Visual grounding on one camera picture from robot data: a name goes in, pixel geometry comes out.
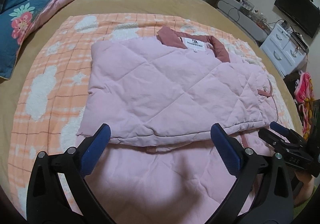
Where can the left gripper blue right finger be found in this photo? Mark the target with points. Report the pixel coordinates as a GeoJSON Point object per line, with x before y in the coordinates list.
{"type": "Point", "coordinates": [228, 148]}

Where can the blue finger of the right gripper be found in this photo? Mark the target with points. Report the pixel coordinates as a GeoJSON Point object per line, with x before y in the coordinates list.
{"type": "Point", "coordinates": [272, 139]}
{"type": "Point", "coordinates": [291, 135]}

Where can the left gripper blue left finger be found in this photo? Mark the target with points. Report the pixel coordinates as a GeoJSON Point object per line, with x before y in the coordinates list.
{"type": "Point", "coordinates": [92, 149]}

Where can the pink quilted jacket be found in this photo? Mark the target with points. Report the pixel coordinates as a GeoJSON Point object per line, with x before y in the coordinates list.
{"type": "Point", "coordinates": [160, 95]}

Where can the green sleeved forearm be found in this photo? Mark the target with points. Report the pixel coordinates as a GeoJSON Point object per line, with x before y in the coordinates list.
{"type": "Point", "coordinates": [305, 193]}

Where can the pink cartoon cloth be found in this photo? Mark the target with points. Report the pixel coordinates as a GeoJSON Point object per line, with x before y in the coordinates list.
{"type": "Point", "coordinates": [304, 97]}

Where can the orange plaid cloud blanket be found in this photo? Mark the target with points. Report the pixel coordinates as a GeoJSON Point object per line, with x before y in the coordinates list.
{"type": "Point", "coordinates": [52, 103]}

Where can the white drawer cabinet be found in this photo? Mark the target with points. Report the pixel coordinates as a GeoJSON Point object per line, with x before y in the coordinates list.
{"type": "Point", "coordinates": [285, 54]}

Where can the black flat television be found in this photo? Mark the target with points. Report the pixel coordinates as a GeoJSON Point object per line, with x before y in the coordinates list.
{"type": "Point", "coordinates": [302, 12]}

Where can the grey cluttered desk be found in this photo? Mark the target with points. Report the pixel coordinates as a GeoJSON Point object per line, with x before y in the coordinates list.
{"type": "Point", "coordinates": [231, 10]}

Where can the navy floral duvet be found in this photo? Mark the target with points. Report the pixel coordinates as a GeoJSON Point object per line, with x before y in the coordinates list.
{"type": "Point", "coordinates": [19, 18]}

